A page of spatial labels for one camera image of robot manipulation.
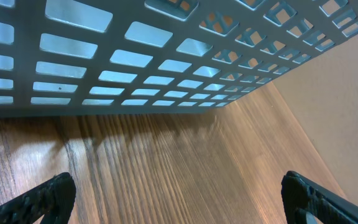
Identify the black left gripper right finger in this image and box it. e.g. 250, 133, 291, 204
281, 170, 358, 223

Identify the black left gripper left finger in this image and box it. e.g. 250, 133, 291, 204
0, 172, 76, 224

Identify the grey plastic shopping basket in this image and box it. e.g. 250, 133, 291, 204
0, 0, 358, 118

